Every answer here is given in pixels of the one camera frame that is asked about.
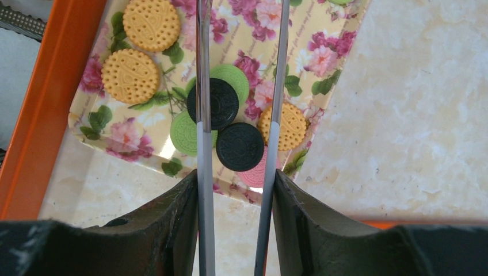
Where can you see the orange cookie lower left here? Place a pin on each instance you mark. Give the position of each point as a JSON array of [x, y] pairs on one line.
[[130, 76]]

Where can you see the orange cookie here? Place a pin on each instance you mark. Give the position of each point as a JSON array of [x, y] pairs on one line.
[[130, 76], [292, 126]]

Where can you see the pink cookie bottom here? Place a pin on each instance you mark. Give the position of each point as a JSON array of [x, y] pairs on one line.
[[254, 177]]

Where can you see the green cookie left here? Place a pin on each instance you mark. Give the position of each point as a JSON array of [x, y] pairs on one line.
[[235, 77]]

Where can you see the orange cookie box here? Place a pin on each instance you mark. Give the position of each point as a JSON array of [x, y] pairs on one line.
[[39, 131]]

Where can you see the floral tray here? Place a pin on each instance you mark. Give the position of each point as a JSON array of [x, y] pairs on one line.
[[243, 48]]

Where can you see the green cookie bottom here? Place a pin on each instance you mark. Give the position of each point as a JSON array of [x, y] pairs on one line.
[[183, 134]]

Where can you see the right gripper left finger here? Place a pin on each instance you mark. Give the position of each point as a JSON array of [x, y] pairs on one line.
[[158, 238]]

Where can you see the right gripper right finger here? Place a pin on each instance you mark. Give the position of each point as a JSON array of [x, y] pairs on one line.
[[314, 239]]

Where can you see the metal tongs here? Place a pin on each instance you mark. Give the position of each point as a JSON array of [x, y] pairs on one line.
[[204, 143]]

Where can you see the orange cookie right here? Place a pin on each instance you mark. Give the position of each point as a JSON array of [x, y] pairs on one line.
[[292, 126]]

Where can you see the green cookie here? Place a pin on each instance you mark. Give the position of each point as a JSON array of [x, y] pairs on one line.
[[235, 77], [183, 134]]

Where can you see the orange cookie mid left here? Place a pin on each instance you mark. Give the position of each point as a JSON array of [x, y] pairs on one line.
[[152, 25]]

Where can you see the orange box lid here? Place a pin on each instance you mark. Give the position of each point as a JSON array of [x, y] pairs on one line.
[[386, 224]]

